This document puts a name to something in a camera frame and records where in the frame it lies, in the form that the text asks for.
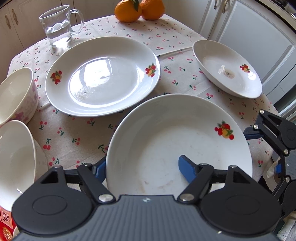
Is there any large white fruit plate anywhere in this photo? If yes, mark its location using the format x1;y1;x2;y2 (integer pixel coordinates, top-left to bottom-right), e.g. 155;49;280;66
106;94;252;196
45;37;161;117

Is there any small white fruit plate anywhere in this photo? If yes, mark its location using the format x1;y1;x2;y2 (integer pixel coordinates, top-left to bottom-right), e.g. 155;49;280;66
192;39;262;98

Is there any white floral bowl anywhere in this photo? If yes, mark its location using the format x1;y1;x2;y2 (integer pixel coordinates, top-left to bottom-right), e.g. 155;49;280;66
1;67;39;126

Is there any cherry print tablecloth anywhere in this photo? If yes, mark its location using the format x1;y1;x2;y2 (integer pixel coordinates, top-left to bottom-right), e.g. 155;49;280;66
8;16;277;169

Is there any red milk tea carton box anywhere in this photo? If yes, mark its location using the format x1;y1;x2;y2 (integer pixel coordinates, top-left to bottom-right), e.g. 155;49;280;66
0;207;16;241

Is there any glass mug with water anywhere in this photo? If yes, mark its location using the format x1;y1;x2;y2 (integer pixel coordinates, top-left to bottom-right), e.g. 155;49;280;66
39;4;84;48

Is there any bumpy orange without leaf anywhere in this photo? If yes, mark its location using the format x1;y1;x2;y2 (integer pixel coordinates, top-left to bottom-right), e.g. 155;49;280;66
139;0;165;20

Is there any orange with green leaf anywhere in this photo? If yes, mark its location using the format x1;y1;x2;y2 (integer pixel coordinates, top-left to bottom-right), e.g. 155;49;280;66
114;0;142;23

